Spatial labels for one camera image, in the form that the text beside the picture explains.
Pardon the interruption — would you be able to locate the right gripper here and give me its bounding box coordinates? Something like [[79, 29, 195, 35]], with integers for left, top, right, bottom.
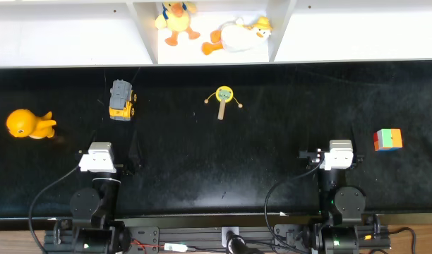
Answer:
[[299, 123, 366, 174]]

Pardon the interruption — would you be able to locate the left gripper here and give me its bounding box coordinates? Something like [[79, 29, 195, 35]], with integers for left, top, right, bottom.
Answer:
[[74, 128, 143, 179]]

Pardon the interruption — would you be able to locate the many-coloured puzzle cube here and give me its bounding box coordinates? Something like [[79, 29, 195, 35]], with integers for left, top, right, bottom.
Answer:
[[373, 128, 404, 152]]

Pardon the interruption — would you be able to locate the grey and yellow toy truck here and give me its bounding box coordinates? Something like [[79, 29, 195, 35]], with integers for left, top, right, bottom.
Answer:
[[108, 79, 138, 122]]

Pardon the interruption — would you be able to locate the yellow rattle drum toy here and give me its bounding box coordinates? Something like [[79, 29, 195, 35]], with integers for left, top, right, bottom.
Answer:
[[203, 85, 244, 121]]

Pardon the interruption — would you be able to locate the yellow rubber duck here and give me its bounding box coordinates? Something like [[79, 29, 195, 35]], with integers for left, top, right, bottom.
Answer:
[[5, 108, 58, 140]]

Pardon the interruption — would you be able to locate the white shelf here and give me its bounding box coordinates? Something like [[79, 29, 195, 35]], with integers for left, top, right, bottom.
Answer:
[[0, 0, 432, 69]]

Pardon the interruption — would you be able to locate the yellow plush duck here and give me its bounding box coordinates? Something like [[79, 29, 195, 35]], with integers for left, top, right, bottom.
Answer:
[[155, 1, 202, 47]]

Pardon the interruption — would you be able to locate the white plush duck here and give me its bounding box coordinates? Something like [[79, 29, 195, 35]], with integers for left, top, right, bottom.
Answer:
[[200, 16, 274, 56]]

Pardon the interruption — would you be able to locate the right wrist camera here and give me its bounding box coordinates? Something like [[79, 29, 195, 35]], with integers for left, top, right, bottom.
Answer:
[[319, 139, 355, 171]]

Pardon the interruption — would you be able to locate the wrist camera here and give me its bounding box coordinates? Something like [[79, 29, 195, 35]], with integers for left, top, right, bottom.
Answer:
[[319, 139, 355, 171], [78, 141, 118, 174]]

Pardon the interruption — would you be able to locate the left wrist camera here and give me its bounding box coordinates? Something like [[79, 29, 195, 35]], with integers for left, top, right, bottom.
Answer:
[[78, 141, 118, 174]]

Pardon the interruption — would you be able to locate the mounting rail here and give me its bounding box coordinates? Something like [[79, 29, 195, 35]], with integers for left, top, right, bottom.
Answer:
[[42, 225, 393, 254]]

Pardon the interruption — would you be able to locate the black power cable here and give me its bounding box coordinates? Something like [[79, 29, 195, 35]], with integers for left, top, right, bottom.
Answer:
[[388, 226, 417, 254]]

